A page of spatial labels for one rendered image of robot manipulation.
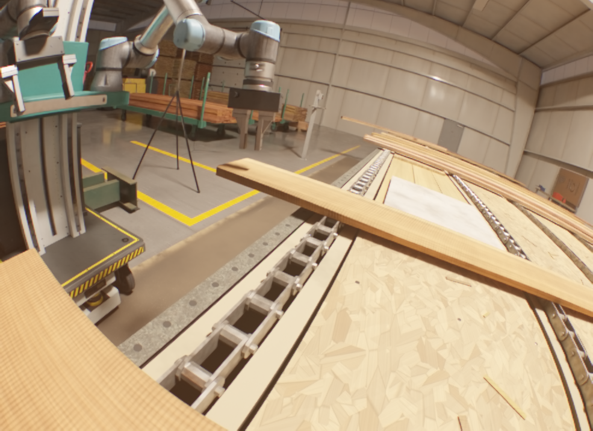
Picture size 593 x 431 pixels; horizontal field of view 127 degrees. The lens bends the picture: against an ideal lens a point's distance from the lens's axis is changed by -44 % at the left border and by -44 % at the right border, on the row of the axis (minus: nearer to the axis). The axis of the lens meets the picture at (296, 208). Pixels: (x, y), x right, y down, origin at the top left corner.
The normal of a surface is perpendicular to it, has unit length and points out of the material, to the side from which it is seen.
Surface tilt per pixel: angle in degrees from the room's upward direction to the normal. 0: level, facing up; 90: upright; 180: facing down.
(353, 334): 0
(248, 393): 0
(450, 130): 90
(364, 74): 89
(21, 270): 0
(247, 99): 88
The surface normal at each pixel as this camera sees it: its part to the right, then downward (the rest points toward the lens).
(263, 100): -0.06, 0.35
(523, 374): 0.21, -0.90
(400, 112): -0.37, 0.24
